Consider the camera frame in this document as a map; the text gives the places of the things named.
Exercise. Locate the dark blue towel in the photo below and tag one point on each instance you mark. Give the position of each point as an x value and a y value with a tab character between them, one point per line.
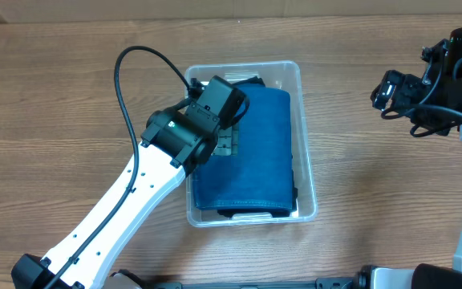
259	178

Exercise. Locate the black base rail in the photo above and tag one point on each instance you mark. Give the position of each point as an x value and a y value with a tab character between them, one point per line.
127	280

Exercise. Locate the clear plastic container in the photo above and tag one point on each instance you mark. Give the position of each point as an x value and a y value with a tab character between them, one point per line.
284	75

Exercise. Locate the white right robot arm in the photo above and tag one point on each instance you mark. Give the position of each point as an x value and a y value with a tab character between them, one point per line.
446	55

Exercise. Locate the black cloth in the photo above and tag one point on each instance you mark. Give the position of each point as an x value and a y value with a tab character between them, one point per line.
253	80
255	213

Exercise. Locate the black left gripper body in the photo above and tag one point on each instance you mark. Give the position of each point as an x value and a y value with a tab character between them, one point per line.
226	140

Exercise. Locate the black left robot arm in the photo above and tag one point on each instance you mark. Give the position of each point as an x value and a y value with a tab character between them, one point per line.
176	140

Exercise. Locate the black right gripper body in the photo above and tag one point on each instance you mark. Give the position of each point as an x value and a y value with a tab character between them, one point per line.
415	90

